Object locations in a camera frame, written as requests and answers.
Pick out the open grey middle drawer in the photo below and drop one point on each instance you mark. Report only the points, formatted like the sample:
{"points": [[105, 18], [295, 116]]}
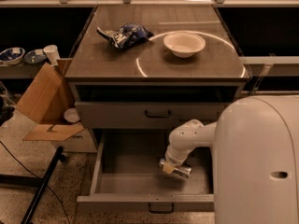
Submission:
{"points": [[128, 177]]}

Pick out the white paper cup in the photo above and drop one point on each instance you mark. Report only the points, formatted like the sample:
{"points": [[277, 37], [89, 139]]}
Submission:
{"points": [[52, 53]]}

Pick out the closed grey upper drawer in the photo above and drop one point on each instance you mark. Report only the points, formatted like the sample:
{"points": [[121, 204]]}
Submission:
{"points": [[131, 115]]}

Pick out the blue bowl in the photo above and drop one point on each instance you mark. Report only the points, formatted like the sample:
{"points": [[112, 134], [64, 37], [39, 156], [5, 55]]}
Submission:
{"points": [[35, 57], [12, 56]]}

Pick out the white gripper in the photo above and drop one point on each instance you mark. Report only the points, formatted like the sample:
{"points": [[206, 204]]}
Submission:
{"points": [[174, 159]]}

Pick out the grey drawer cabinet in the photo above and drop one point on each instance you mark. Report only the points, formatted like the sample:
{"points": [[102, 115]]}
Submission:
{"points": [[149, 72]]}

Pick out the black metal stand leg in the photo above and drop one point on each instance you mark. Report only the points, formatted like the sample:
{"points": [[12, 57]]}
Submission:
{"points": [[40, 183]]}

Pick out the blue bowl far left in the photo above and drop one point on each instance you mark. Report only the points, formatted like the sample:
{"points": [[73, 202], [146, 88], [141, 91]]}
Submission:
{"points": [[12, 56]]}

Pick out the blue crumpled chip bag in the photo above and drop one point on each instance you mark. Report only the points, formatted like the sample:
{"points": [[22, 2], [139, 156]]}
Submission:
{"points": [[128, 35]]}

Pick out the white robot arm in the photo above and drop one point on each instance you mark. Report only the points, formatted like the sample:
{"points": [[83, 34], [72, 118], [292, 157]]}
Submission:
{"points": [[255, 159]]}

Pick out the silver blue redbull can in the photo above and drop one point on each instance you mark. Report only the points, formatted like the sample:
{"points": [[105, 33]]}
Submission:
{"points": [[184, 170]]}

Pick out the white bowl on cabinet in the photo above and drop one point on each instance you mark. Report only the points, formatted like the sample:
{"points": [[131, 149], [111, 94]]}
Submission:
{"points": [[184, 44]]}

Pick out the open cardboard box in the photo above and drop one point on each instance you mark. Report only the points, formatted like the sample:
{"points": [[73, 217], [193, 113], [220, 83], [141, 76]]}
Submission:
{"points": [[44, 102]]}

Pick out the small white bowl in box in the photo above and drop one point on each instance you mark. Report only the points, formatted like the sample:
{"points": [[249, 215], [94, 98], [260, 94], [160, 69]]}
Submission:
{"points": [[71, 115]]}

